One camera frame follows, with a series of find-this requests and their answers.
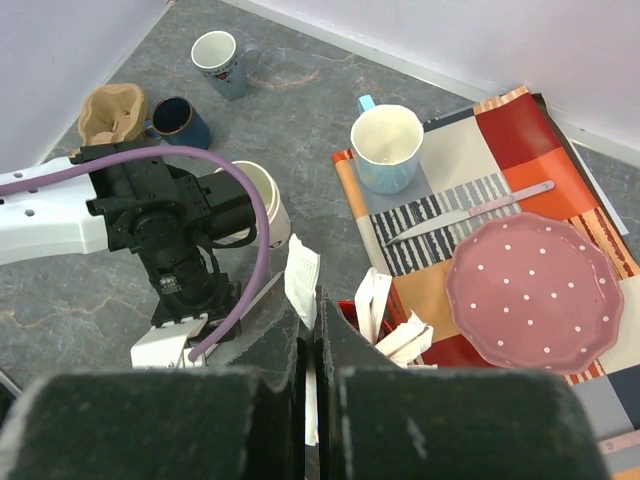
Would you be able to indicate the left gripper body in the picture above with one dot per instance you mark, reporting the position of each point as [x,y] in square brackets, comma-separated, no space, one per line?
[194,294]

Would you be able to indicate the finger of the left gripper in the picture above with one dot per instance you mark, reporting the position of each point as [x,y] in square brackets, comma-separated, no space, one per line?
[263,312]

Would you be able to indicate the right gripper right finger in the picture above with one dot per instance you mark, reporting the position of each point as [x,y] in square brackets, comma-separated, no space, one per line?
[381,421]

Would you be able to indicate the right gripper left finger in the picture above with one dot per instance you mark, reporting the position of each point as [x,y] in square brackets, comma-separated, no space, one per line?
[241,420]

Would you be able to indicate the single cardboard cup carrier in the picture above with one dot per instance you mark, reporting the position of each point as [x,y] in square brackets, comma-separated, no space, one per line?
[113,113]

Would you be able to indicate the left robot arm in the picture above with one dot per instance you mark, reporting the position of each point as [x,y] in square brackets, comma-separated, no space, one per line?
[195,220]

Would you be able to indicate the white stir sticks bundle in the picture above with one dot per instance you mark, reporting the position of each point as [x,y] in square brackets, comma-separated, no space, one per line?
[401,338]

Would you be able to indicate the red cup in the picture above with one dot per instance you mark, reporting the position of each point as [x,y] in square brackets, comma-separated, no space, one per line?
[390,320]

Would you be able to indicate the dark blue ceramic mug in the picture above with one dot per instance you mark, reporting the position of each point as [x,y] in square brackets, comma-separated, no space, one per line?
[177,122]

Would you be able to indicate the pink polka dot plate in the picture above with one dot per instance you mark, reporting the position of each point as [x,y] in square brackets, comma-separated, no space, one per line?
[535,293]

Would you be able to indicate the white grey ceramic mug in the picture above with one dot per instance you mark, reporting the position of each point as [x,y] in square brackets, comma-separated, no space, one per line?
[225,63]

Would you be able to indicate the light blue ceramic mug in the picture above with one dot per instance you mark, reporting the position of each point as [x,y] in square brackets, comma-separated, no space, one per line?
[387,140]

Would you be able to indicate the table knife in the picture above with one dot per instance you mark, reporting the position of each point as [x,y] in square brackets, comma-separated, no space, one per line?
[459,215]

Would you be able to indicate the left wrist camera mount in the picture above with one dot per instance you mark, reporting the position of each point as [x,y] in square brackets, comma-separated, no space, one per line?
[166,346]

